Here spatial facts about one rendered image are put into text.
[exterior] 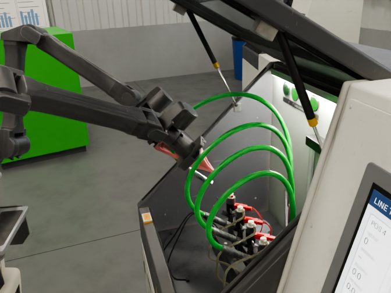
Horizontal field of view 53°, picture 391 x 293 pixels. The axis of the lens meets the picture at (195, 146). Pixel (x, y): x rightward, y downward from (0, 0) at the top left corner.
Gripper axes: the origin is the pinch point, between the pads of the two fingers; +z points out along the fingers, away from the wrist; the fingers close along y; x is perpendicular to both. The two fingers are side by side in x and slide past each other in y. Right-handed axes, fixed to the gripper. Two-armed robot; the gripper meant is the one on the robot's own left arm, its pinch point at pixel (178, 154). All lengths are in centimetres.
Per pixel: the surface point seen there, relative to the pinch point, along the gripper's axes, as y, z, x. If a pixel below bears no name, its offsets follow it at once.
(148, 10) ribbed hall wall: 537, -341, 137
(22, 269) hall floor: 66, -33, 179
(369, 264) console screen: -43, 44, -37
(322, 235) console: -33, 38, -30
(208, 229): -28.3, 23.5, -8.0
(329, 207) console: -33, 35, -35
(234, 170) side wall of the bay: 33.7, 13.1, 2.8
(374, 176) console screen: -40, 34, -46
